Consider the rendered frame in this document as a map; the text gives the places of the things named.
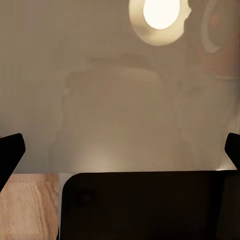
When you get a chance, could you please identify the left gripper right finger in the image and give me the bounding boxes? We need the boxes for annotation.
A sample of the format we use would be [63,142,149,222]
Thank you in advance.
[224,132,240,172]

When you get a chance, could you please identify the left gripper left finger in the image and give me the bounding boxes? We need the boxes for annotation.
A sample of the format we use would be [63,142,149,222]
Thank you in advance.
[0,133,26,192]

